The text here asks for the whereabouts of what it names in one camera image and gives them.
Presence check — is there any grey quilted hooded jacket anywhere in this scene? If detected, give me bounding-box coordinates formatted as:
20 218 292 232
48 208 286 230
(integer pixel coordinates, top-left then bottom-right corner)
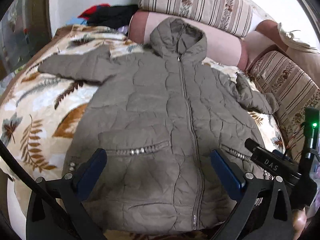
39 18 279 235

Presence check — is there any pile of dark clothes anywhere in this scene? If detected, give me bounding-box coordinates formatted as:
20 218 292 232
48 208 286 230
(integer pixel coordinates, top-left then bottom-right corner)
67 4 138 35

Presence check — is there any person's right hand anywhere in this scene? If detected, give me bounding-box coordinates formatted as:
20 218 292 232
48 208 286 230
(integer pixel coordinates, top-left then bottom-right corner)
292 208 307 240

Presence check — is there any striped floral side cushion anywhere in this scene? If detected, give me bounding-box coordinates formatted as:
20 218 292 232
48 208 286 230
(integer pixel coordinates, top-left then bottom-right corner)
249 51 319 161

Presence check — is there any beige fringed throw cloth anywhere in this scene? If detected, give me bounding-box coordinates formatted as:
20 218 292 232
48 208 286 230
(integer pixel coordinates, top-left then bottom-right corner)
256 20 319 86

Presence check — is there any pink bolster cushion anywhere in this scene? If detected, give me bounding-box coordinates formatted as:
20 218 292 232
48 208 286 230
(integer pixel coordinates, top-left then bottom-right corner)
129 10 248 70

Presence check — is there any wooden glass cabinet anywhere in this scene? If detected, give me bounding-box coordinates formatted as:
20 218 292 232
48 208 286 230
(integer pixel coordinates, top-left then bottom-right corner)
1 0 52 79

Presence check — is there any striped floral back cushion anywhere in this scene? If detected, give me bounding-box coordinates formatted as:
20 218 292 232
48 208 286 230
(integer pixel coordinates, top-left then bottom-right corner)
138 0 253 38

